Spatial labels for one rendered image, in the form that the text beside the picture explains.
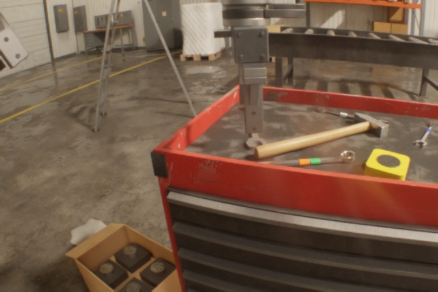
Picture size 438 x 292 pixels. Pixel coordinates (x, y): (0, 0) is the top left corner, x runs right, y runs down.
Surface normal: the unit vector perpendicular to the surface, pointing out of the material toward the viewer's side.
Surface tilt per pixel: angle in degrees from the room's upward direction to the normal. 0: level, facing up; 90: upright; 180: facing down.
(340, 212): 90
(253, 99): 120
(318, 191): 90
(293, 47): 90
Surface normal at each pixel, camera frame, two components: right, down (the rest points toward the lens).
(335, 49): -0.34, 0.37
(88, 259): 0.83, 0.18
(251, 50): 0.00, 0.38
